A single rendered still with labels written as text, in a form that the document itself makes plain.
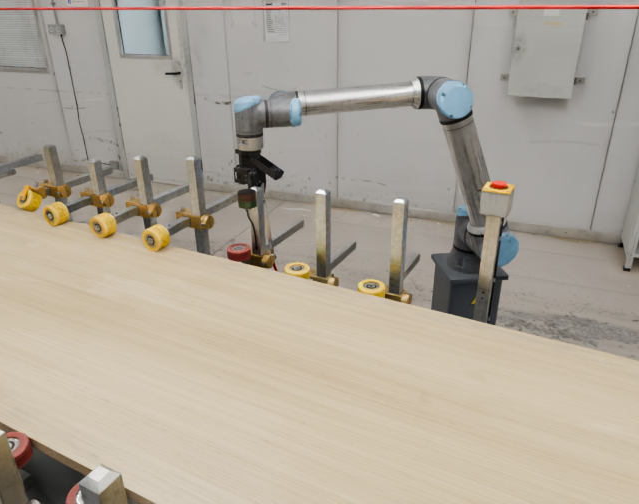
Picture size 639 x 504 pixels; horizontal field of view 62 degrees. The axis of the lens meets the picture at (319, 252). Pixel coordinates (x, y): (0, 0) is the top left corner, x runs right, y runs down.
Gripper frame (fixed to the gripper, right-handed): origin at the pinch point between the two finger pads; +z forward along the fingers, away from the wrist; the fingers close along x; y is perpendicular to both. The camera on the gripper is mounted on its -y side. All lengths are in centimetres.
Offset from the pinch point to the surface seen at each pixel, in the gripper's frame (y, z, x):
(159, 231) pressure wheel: 21.9, 3.7, 26.6
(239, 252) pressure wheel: -2.9, 10.1, 17.0
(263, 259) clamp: -7.4, 14.8, 9.9
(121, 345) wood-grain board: -8, 11, 72
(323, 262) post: -30.4, 10.9, 9.6
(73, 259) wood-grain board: 43, 11, 45
